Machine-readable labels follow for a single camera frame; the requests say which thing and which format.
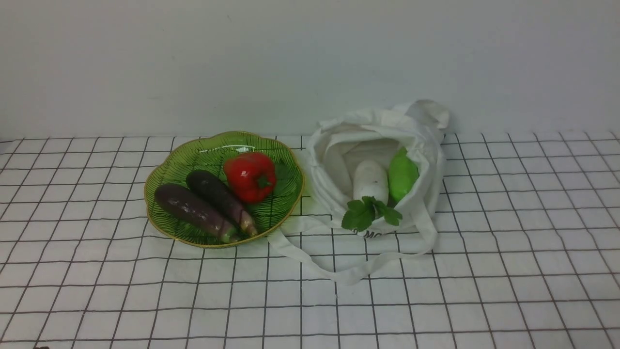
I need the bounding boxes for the white cloth tote bag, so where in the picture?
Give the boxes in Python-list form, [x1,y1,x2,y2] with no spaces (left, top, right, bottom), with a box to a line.
[268,100,450,285]

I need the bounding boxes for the red bell pepper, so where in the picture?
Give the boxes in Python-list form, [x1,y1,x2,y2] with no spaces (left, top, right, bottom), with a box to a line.
[223,152,277,204]

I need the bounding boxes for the white radish with leaves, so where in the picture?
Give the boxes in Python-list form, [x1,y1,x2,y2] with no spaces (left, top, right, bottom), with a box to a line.
[341,160,403,233]

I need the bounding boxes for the green vegetable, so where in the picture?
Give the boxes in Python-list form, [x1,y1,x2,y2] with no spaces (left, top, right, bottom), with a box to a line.
[388,147,419,203]

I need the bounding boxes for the purple eggplant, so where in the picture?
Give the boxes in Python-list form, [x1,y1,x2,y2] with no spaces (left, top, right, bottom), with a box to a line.
[186,170,259,237]
[154,183,241,243]

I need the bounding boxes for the green glass leaf plate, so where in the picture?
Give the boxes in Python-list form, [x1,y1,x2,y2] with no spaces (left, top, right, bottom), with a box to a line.
[144,131,306,248]

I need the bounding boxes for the white grid tablecloth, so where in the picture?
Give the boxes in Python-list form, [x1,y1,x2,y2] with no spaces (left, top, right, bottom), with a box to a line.
[0,132,620,349]

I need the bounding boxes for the front purple eggplant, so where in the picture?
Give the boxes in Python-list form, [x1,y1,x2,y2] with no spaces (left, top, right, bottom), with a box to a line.
[154,183,241,243]

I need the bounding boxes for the rear purple eggplant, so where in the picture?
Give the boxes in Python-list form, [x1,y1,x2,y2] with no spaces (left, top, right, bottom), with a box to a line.
[186,170,259,237]

